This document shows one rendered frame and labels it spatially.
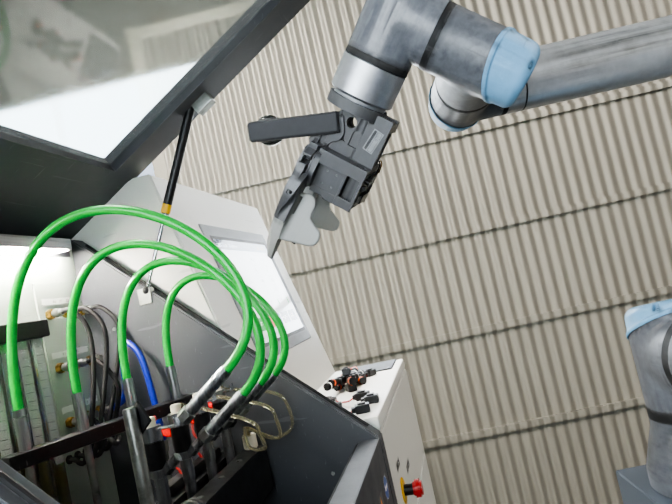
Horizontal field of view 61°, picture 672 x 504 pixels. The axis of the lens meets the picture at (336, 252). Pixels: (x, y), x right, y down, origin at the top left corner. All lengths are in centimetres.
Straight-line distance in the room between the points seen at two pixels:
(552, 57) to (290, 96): 213
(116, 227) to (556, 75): 90
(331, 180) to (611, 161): 233
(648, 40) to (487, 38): 26
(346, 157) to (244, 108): 220
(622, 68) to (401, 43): 30
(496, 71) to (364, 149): 16
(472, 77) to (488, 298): 212
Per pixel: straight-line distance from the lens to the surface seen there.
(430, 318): 268
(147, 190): 126
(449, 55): 64
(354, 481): 91
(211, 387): 82
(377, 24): 64
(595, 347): 285
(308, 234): 68
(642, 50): 83
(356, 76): 65
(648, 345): 80
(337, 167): 66
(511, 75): 64
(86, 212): 90
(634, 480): 91
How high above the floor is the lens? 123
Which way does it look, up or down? 4 degrees up
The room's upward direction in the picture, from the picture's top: 13 degrees counter-clockwise
